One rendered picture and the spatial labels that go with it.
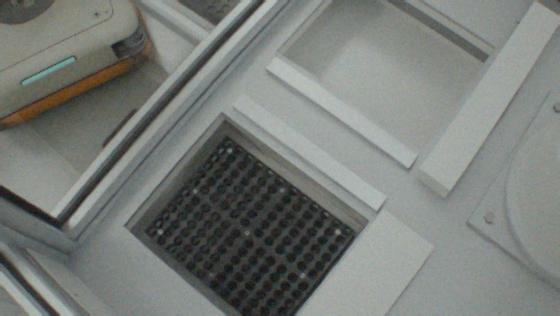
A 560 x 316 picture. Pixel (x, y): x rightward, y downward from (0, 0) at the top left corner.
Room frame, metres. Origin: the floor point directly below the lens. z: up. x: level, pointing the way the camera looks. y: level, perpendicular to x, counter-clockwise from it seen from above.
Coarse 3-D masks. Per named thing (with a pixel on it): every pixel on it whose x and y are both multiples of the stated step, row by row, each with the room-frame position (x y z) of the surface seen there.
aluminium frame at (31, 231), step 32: (288, 0) 0.48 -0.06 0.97; (256, 32) 0.43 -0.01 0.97; (224, 64) 0.39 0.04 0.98; (192, 96) 0.35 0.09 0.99; (160, 128) 0.31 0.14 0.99; (128, 160) 0.28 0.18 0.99; (0, 192) 0.21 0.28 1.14; (96, 192) 0.25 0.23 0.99; (0, 224) 0.18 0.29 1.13; (32, 224) 0.19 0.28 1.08; (64, 224) 0.21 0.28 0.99; (96, 224) 0.22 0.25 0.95; (0, 256) 0.16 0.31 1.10; (64, 256) 0.18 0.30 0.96; (32, 288) 0.12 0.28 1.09
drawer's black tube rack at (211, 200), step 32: (224, 160) 0.29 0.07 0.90; (256, 160) 0.28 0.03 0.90; (224, 192) 0.25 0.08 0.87; (256, 192) 0.24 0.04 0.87; (288, 192) 0.23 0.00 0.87; (160, 224) 0.22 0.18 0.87; (192, 224) 0.22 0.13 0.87; (224, 224) 0.21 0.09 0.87; (256, 224) 0.19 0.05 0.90; (288, 224) 0.18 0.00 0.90; (320, 224) 0.18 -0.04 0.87; (192, 256) 0.16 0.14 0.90; (224, 256) 0.16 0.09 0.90; (256, 256) 0.15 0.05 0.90; (288, 256) 0.14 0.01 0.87; (320, 256) 0.13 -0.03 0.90; (224, 288) 0.11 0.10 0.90; (256, 288) 0.11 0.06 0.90; (288, 288) 0.10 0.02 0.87
